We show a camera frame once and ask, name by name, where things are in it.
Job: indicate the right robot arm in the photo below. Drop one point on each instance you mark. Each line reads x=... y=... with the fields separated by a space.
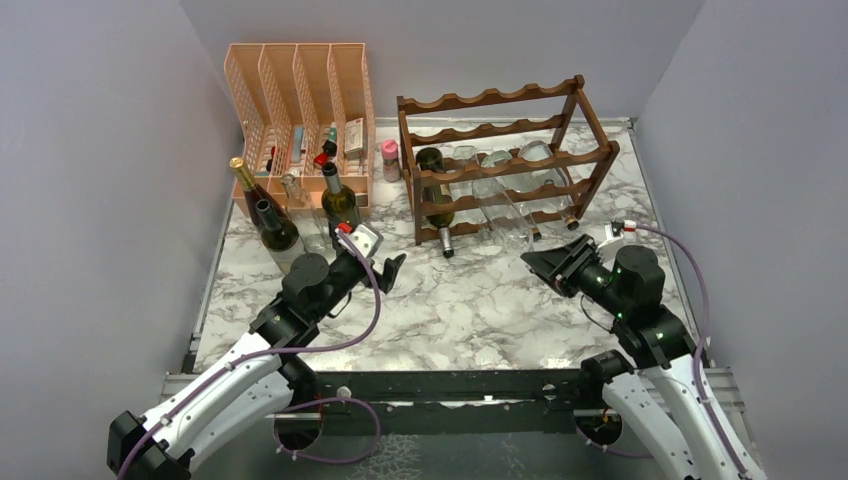
x=655 y=381

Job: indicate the red capped small bottle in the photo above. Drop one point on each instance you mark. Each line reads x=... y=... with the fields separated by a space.
x=328 y=146

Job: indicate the clear bottle with cork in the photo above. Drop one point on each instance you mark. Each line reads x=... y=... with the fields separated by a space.
x=561 y=205

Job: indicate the pink capped jar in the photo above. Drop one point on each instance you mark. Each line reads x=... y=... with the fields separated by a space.
x=390 y=158

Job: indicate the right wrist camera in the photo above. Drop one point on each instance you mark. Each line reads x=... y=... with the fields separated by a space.
x=614 y=238

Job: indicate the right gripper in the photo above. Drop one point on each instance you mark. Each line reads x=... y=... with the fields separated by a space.
x=560 y=265

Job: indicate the red wine bottle gold cap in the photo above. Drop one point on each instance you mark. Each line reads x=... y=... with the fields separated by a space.
x=252 y=190

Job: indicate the green wine bottle brown label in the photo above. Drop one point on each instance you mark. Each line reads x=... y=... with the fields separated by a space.
x=339 y=201

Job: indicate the dark bottle white label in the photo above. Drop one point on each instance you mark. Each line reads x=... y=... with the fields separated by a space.
x=279 y=236

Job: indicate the orange plastic file organizer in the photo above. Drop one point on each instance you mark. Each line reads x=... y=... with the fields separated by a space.
x=285 y=94

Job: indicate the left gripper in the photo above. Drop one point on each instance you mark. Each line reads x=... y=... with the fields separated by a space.
x=386 y=279

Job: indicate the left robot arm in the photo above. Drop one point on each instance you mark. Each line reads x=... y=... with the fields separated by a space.
x=261 y=374

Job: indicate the brown wooden wine rack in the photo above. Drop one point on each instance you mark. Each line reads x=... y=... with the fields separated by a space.
x=582 y=192

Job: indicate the black mounting rail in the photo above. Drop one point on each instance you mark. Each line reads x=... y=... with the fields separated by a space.
x=551 y=401

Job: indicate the small white box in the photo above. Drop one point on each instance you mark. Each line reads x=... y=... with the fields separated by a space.
x=355 y=145

